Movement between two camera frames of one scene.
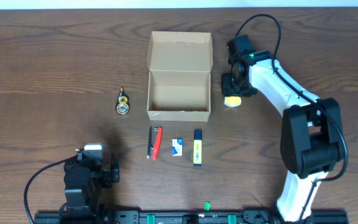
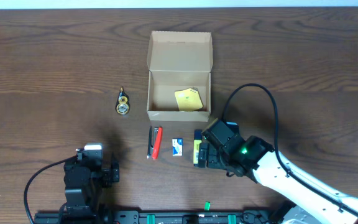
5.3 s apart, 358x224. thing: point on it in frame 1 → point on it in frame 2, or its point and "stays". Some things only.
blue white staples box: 177,147 stays
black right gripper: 226,90 → 211,154
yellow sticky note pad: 232,101 → 188,99
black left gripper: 112,176 stays
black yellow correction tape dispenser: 122,106 stays
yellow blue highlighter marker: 197,147 stays
